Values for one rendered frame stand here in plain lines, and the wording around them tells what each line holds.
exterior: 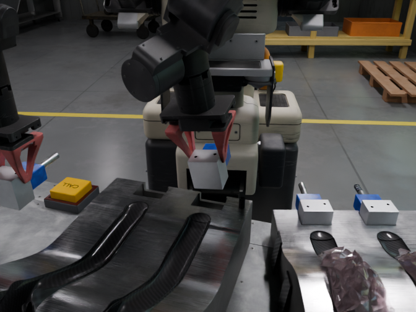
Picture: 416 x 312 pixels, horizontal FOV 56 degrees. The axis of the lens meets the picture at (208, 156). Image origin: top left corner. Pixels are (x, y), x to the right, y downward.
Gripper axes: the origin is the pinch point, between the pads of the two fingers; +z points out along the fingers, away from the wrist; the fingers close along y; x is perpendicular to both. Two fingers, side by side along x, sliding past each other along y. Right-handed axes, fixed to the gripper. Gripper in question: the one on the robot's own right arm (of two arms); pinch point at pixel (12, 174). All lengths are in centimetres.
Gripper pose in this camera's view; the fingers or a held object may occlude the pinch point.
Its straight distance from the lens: 69.5
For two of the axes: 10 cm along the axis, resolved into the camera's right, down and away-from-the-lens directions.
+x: 3.2, -4.5, 8.4
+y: 9.5, 1.4, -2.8
